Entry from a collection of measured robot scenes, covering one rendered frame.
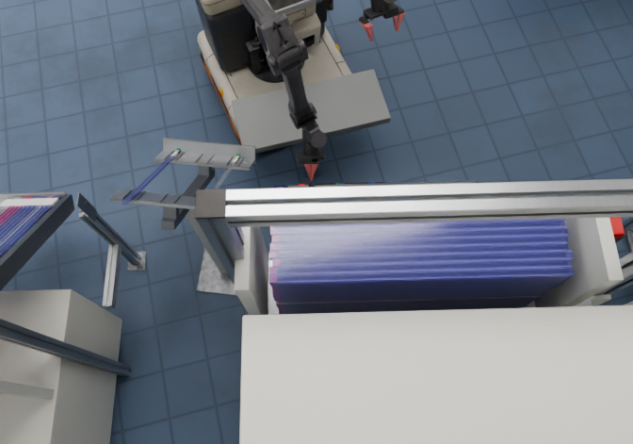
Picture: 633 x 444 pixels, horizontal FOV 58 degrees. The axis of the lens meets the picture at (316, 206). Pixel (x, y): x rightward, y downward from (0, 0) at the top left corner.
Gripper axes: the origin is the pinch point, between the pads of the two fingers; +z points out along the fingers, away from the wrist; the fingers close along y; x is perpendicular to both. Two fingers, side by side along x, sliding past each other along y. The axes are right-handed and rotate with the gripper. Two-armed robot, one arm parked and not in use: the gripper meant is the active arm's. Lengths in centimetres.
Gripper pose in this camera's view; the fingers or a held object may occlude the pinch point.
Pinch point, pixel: (311, 177)
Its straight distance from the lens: 204.8
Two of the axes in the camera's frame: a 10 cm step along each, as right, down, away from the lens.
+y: 10.0, -0.2, 0.0
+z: 0.2, 9.1, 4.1
